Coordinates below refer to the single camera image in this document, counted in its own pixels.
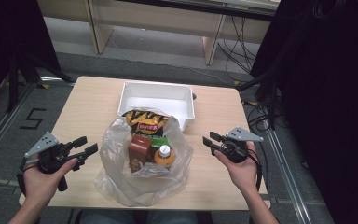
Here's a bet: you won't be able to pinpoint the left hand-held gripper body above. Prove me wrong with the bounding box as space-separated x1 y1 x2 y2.
20 131 79 192

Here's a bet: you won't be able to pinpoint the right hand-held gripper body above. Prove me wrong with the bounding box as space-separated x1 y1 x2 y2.
215 125 265 164

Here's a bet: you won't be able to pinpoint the orange juice bottle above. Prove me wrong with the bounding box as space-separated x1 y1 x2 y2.
153 144 175 169

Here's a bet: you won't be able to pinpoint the green snack packet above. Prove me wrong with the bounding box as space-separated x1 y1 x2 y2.
150 134 172 149

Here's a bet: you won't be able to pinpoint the brown drink carton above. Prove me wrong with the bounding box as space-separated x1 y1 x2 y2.
127 133 153 174

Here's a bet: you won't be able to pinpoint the yellow black chip bag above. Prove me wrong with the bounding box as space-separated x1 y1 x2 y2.
122 109 171 137

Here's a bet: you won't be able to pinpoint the clear plastic bag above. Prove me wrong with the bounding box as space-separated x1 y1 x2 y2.
94 106 195 208

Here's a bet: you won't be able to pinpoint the white plastic bin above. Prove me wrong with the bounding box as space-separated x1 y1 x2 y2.
117 80 196 133

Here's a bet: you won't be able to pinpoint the person's right hand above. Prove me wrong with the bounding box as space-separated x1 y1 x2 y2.
213 142 260 194

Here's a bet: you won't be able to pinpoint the person's left hand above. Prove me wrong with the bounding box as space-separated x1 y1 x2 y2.
22 158 79 208

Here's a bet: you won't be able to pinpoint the black metal stand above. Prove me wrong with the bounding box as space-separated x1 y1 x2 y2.
236 62 281 132

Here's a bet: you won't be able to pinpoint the person's legs in jeans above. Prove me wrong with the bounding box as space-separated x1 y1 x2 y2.
80 209 200 224

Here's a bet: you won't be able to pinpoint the black tripod stand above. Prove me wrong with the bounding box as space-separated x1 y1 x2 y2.
6 50 76 113

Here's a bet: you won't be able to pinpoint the black curtain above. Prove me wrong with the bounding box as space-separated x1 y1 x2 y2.
0 0 62 106
250 0 358 224

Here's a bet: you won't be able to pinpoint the light wooden desk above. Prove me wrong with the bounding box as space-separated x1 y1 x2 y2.
36 0 281 66

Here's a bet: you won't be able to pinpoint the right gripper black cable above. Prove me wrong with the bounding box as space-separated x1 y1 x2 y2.
246 148 264 192

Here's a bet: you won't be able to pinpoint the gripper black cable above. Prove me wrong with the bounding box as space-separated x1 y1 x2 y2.
246 148 264 192
16 157 40 197

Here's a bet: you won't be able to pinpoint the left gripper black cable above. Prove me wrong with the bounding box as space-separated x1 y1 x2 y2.
16 157 40 197

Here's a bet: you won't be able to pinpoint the metal floor rail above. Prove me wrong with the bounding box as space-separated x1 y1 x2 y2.
0 82 36 169
265 127 311 224

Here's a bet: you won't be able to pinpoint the bundle of black floor cables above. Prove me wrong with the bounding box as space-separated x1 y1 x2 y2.
217 15 259 82

